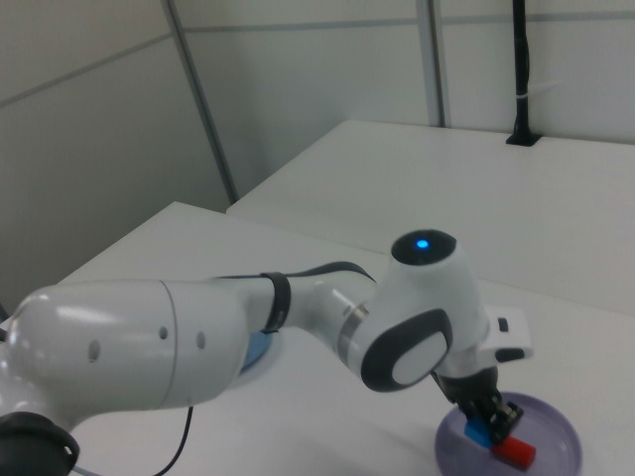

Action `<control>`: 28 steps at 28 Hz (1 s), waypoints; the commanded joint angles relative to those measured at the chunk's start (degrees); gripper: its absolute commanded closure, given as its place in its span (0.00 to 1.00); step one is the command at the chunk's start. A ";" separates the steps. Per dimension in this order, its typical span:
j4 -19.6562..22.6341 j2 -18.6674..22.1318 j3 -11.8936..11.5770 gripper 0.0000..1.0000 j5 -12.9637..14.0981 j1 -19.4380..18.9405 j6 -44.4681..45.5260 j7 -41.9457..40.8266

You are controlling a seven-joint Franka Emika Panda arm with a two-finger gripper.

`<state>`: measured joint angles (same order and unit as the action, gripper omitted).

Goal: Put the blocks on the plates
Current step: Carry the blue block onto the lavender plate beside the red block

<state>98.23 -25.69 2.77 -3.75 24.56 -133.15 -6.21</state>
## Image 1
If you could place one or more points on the black camera pole stand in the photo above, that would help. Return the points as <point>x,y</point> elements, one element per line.
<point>521,74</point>

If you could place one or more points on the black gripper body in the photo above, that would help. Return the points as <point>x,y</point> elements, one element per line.
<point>471,389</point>

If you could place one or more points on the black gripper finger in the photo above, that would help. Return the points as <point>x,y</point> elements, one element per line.
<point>506,419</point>
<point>473,411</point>

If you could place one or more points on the blue plate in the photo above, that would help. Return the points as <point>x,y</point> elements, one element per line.
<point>255,352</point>

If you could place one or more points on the purple plate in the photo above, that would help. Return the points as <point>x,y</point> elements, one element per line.
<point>550,436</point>

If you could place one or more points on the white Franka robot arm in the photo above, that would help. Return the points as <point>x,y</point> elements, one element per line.
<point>124,337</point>

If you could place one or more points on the red cylinder block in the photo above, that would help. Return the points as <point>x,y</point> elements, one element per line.
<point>516,452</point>

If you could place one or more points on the blue block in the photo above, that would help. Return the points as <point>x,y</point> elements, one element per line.
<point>476,434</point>

